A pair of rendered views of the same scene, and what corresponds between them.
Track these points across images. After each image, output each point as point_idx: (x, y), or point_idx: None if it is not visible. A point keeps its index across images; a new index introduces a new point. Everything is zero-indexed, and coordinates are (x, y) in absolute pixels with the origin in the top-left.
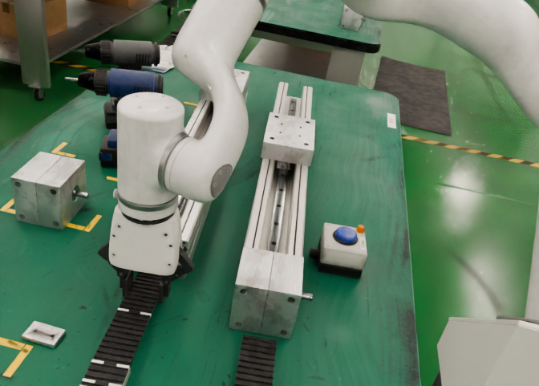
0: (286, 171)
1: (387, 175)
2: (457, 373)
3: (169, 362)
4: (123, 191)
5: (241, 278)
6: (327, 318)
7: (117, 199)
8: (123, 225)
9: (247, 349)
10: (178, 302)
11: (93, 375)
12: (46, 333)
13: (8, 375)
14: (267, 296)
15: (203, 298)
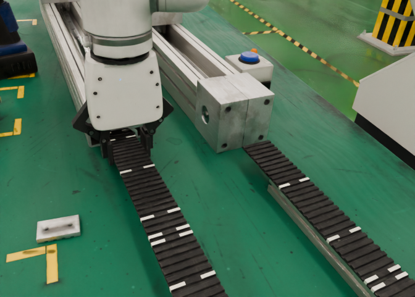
0: (162, 34)
1: (222, 28)
2: (398, 107)
3: (196, 196)
4: (104, 26)
5: (220, 99)
6: (275, 120)
7: (90, 46)
8: (104, 76)
9: (255, 154)
10: (158, 152)
11: (154, 229)
12: (61, 226)
13: (54, 280)
14: (247, 106)
15: (176, 142)
